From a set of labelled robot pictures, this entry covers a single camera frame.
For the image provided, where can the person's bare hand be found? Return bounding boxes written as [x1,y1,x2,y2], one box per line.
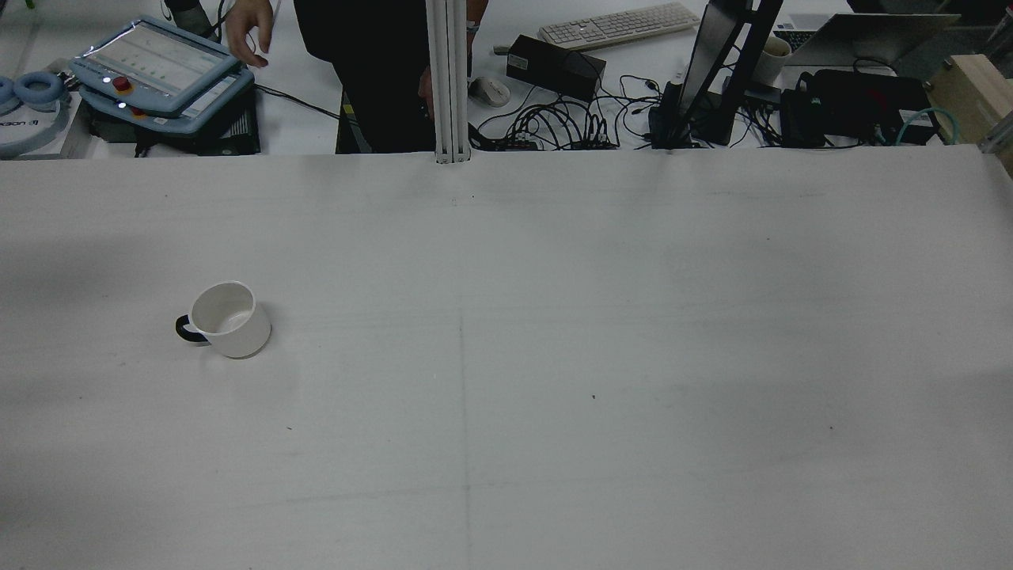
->
[226,0,275,68]

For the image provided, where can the white paper cup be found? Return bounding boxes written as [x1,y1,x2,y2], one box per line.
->
[752,37,794,87]

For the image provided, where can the blue teach pendant tablet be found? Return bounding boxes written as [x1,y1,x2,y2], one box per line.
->
[69,15,256,120]

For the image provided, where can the person in black clothes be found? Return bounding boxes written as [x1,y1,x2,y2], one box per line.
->
[294,0,485,154]

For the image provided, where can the light blue headphones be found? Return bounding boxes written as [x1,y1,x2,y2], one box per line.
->
[0,71,64,116]

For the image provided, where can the white computer mouse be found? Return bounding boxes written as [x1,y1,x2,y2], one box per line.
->
[472,77,512,108]

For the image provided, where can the black power adapter box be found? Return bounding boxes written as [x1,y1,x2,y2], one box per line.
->
[506,34,608,102]

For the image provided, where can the white computer keyboard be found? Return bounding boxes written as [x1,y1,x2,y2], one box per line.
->
[538,2,702,51]

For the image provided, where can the black monitor with stand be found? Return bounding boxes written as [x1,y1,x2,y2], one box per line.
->
[648,0,784,149]

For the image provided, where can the grey laptop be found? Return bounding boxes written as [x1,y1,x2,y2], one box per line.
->
[774,12,962,68]

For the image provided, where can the black electronics box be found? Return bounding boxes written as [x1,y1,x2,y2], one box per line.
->
[780,69,943,148]

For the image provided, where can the wooden block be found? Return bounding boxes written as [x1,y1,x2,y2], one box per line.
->
[928,54,1013,177]

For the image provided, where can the aluminium profile post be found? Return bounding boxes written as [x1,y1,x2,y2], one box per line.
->
[426,0,473,165]

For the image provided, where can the white mug with black handle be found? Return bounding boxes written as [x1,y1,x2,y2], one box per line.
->
[175,281,272,359]

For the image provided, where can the black usb hub with cables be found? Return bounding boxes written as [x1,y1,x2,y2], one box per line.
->
[472,75,673,152]

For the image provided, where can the teal cable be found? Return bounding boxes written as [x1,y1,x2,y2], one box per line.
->
[875,107,960,146]

